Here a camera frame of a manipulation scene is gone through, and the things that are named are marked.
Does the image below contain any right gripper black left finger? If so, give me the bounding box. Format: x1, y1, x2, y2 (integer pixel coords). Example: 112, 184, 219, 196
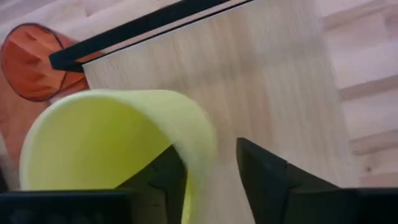
0, 145, 187, 224

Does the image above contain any wooden tray board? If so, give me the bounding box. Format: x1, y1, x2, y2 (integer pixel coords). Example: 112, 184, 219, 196
49, 0, 361, 224

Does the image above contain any orange folded cloth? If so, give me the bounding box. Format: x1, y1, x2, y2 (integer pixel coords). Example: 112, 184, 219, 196
0, 43, 50, 187

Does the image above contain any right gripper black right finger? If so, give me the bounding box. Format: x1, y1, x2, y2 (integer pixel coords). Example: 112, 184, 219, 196
236, 137, 398, 224

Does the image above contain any translucent red plastic cup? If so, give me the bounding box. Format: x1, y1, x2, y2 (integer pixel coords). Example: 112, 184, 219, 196
0, 22, 103, 103

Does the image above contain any yellow-green mug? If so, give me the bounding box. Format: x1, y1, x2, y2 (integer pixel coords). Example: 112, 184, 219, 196
19, 89, 218, 224

